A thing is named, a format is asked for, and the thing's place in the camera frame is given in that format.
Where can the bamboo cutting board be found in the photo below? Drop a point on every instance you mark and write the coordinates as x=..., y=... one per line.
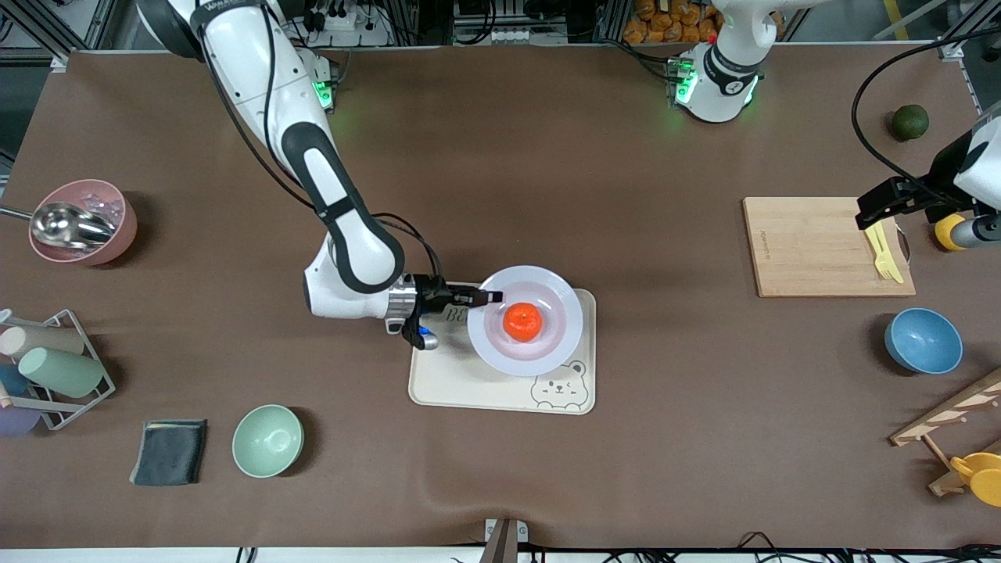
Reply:
x=813, y=250

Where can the purple cup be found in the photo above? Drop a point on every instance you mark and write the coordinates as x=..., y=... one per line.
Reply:
x=16, y=421

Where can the pink bowl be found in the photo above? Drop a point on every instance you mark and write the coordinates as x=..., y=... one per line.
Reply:
x=121, y=234

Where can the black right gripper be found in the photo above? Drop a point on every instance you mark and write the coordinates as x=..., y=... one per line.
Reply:
x=432, y=295

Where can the wooden mug rack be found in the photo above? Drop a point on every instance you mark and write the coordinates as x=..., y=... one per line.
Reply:
x=938, y=418

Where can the cream tray with bear print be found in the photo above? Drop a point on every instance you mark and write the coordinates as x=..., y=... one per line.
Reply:
x=461, y=387

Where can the yellow lemon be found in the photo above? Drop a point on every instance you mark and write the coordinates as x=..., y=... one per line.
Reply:
x=948, y=233

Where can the yellow mug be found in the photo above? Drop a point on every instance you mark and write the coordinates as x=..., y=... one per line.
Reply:
x=984, y=477

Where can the bag of orange fruits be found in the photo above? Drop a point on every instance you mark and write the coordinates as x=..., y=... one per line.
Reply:
x=672, y=23

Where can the light green bowl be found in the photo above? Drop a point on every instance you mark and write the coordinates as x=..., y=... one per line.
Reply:
x=267, y=440

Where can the white power strip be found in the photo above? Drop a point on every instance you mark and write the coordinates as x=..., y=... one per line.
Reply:
x=348, y=27

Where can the white round plate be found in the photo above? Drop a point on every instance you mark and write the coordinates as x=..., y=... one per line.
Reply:
x=559, y=313

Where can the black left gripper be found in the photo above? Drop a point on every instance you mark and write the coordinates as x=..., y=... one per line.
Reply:
x=941, y=181

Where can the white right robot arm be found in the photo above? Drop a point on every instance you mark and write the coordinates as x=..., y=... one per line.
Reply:
x=356, y=250

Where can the blue bowl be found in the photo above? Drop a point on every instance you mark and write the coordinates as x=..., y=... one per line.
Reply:
x=924, y=342

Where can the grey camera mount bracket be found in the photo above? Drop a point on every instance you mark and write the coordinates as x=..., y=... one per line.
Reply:
x=504, y=539

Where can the dark grey folded cloth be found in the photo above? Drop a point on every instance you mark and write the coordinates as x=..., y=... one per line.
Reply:
x=169, y=452

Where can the aluminium frame post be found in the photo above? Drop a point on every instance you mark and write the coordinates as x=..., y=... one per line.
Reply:
x=958, y=47
x=66, y=35

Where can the orange fruit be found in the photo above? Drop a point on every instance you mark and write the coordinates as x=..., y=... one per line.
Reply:
x=522, y=322

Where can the blue cup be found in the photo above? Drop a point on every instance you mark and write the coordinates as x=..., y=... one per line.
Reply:
x=12, y=379

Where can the dark green round fruit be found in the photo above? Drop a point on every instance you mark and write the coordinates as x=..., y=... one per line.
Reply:
x=911, y=123

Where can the metal scoop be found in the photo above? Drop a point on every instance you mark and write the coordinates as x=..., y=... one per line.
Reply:
x=70, y=225

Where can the yellow plastic fork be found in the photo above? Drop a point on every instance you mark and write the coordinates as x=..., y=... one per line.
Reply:
x=884, y=254

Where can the light green cup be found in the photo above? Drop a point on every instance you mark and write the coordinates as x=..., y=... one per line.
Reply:
x=62, y=371

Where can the beige cup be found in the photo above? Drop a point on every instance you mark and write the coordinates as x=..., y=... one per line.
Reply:
x=47, y=340

